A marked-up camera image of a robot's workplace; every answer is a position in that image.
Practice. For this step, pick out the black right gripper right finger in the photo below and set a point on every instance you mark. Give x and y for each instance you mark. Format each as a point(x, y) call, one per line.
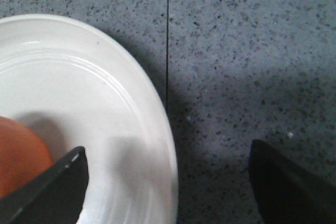
point(286, 192)

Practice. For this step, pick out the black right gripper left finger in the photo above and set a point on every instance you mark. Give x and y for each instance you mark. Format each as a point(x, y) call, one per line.
point(55, 196)

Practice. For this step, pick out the orange tangerine fruit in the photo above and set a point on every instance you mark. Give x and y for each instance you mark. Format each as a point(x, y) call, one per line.
point(23, 156)

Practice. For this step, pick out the beige round plate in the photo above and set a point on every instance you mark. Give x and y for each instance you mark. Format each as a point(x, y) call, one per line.
point(73, 85)

